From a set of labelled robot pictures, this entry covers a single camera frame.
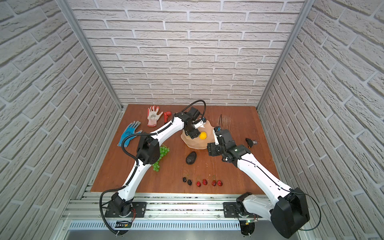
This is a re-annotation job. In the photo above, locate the dark fake avocado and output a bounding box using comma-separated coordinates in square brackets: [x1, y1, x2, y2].
[186, 151, 197, 165]

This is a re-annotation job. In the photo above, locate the red white work glove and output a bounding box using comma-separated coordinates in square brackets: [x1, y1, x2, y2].
[147, 106, 163, 127]

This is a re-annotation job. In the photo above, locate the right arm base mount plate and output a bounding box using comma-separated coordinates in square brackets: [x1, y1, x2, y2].
[223, 202, 261, 219]

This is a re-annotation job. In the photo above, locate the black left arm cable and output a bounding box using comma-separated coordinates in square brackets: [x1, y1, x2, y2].
[98, 99, 208, 236]

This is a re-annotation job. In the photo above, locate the beige wavy fruit bowl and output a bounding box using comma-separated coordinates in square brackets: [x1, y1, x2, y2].
[181, 120, 215, 150]

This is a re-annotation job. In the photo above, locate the red black pipe wrench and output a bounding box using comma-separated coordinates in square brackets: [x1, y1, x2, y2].
[164, 111, 172, 124]

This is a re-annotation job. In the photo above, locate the small black orange device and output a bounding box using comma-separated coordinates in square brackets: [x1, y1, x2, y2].
[246, 138, 258, 148]

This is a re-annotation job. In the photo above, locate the green fake grape bunch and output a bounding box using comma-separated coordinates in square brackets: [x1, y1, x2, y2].
[152, 145, 170, 172]

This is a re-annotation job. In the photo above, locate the yellow fake lemon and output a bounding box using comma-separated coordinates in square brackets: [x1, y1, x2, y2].
[199, 132, 207, 140]

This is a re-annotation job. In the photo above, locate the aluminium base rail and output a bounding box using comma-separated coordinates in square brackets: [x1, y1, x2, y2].
[61, 191, 307, 232]

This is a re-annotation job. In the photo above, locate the aluminium corner frame post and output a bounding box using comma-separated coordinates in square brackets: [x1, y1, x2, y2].
[57, 0, 124, 111]
[256, 0, 315, 110]

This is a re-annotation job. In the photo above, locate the blue grey work glove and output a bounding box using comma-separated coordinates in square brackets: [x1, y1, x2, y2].
[118, 121, 143, 147]

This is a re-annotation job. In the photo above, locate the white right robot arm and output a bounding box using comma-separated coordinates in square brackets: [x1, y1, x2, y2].
[207, 127, 310, 239]

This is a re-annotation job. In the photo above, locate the aluminium corner frame post right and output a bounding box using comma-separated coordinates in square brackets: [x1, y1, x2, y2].
[256, 0, 315, 110]

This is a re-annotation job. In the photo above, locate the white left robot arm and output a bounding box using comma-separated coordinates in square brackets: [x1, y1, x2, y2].
[109, 107, 207, 216]

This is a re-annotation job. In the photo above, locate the red fake cherry pair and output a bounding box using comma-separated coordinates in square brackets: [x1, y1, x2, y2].
[196, 179, 208, 187]
[212, 180, 223, 187]

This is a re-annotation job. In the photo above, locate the aluminium corner frame post left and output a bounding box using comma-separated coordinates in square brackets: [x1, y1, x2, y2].
[57, 0, 124, 111]

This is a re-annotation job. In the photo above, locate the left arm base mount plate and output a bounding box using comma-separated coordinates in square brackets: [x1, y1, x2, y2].
[105, 201, 147, 218]

